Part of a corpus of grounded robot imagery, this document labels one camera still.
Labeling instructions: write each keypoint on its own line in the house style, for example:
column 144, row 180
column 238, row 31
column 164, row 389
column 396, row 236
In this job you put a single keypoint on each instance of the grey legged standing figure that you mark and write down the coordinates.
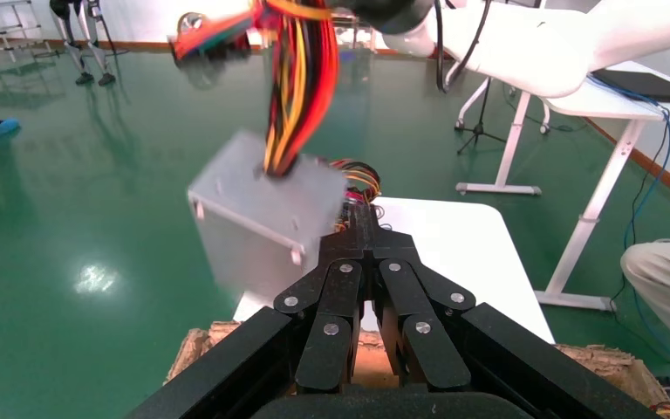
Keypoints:
column 105, row 79

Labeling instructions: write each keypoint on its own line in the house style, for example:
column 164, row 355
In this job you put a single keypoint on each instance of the white desk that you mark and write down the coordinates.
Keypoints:
column 578, row 108

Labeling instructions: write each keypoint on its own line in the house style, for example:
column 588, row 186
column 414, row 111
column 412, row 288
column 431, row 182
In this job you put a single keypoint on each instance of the black tripod stand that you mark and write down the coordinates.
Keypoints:
column 479, row 124

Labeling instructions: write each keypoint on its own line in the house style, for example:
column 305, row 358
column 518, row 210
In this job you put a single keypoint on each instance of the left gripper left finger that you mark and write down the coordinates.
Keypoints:
column 338, row 289

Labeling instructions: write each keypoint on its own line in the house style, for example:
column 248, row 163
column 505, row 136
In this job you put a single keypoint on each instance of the brown cardboard divider box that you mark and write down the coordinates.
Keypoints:
column 612, row 367

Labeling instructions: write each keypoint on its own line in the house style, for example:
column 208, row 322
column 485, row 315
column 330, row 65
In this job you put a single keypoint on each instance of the black laptop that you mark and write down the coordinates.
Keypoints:
column 647, row 85

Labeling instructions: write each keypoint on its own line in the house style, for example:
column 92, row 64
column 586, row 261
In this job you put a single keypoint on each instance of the metal rack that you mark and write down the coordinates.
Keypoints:
column 23, row 27

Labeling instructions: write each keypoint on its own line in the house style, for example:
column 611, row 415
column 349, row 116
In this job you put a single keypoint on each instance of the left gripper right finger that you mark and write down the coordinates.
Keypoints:
column 404, row 289

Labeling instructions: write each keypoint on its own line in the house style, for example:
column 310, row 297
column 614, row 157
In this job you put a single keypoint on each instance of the blue shoe cover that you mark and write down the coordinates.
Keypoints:
column 1, row 128

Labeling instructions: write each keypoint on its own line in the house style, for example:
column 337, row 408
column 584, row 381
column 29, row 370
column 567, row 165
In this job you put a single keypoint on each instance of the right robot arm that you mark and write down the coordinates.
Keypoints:
column 531, row 52

